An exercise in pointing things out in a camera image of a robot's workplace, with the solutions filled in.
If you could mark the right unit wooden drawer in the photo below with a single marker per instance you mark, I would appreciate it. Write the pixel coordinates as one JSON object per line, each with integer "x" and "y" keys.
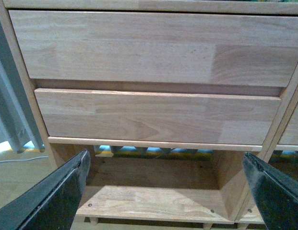
{"x": 290, "y": 134}

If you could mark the lower wooden drawer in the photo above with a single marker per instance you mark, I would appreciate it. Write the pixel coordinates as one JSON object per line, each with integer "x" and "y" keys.
{"x": 160, "y": 117}

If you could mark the right wooden shelf unit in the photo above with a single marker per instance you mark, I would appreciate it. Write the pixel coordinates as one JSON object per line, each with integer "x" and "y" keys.
{"x": 289, "y": 100}

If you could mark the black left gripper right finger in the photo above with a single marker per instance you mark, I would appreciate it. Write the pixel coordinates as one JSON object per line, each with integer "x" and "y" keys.
{"x": 275, "y": 193}

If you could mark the upper wooden drawer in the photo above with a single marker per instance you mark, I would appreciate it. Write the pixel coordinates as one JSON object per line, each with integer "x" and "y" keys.
{"x": 219, "y": 49}

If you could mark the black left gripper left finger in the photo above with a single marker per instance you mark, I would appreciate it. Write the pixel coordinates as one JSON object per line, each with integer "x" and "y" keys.
{"x": 51, "y": 204}

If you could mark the wooden shelf unit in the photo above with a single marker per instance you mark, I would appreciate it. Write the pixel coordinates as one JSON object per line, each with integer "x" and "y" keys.
{"x": 289, "y": 100}
{"x": 168, "y": 181}

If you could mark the left wooden shelf unit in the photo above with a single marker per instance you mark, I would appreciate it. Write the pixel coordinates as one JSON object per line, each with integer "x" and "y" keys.
{"x": 168, "y": 181}

